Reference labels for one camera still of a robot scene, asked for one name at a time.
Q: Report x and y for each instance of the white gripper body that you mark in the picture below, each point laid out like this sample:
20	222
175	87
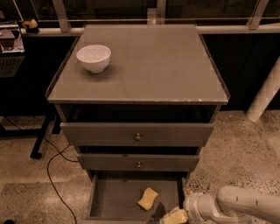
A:
191	203

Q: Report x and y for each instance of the yellow sponge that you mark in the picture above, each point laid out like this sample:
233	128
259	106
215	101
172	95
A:
147	199

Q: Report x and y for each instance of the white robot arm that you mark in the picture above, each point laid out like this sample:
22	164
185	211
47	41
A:
229	205

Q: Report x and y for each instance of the grey bottom drawer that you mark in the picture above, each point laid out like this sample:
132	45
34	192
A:
115	195

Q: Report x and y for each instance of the grey drawer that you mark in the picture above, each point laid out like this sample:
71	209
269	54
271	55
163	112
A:
137	134
115	195
137	162

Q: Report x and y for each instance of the grey drawer cabinet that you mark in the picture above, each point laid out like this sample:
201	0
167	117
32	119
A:
157	74

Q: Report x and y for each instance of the grey middle drawer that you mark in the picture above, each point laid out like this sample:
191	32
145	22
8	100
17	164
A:
137	162

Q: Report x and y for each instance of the grey top drawer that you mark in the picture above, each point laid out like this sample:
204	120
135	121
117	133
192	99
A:
137	134

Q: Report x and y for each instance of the white ceramic bowl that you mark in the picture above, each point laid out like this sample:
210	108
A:
94	58

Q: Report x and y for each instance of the metal window railing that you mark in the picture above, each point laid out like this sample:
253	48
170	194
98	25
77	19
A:
209	16

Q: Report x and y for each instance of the open laptop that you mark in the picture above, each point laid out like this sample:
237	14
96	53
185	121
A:
12	49

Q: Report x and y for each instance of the yellow black tape dispenser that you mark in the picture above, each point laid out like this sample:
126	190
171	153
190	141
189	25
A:
31	26

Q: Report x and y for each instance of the white pipe post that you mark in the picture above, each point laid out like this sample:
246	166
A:
265	95

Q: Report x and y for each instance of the black desk frame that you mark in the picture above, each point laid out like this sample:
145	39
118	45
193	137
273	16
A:
38	133

